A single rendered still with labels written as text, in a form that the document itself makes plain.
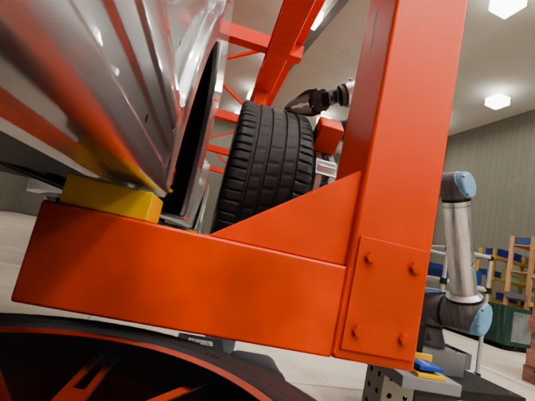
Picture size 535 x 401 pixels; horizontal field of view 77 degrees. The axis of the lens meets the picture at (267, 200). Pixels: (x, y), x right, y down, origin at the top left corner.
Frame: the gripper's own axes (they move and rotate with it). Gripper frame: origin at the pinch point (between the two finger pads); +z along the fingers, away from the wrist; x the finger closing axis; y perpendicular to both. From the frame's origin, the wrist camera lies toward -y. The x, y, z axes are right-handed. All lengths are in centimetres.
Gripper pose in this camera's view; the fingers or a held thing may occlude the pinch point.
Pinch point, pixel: (288, 108)
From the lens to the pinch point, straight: 120.3
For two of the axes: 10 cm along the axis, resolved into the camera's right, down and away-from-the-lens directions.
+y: -0.8, -2.9, 9.5
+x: -2.1, -9.3, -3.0
